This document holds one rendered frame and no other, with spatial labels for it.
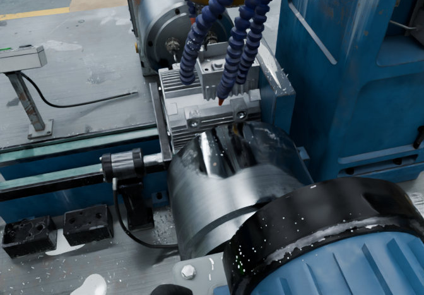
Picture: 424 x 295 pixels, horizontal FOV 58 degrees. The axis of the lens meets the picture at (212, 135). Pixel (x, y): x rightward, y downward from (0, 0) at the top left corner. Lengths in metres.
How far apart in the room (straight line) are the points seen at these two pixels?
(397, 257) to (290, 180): 0.30
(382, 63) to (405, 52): 0.06
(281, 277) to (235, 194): 0.26
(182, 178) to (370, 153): 0.48
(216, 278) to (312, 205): 0.22
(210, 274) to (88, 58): 1.14
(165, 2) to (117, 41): 0.59
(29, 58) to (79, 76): 0.37
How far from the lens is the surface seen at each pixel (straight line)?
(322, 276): 0.30
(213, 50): 0.86
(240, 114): 0.81
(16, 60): 1.09
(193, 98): 0.81
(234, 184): 0.56
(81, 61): 1.50
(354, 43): 0.70
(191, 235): 0.58
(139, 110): 1.23
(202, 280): 0.49
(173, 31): 1.01
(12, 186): 0.98
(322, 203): 0.31
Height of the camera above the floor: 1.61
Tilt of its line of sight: 46 degrees down
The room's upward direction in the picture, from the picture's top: 2 degrees counter-clockwise
